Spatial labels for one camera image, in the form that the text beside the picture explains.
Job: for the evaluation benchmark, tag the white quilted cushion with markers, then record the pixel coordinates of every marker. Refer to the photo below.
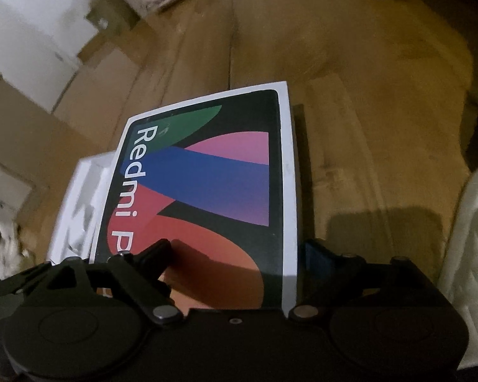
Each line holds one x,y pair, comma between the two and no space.
472,238

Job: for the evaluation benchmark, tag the white box tray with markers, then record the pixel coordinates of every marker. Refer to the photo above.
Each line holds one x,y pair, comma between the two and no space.
85,207

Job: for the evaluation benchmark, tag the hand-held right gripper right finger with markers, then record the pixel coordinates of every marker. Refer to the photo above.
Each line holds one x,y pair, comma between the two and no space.
317,255

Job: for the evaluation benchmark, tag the brown wooden desktop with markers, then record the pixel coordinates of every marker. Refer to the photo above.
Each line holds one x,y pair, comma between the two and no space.
362,87

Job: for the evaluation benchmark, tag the colourful tablet box lid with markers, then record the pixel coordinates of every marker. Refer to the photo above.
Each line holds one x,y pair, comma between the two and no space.
207,191

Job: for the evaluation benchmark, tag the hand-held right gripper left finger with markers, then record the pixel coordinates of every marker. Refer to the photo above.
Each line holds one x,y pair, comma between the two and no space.
156,251

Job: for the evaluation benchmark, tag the crumpled white paper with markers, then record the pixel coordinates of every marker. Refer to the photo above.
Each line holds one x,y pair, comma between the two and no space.
6,246

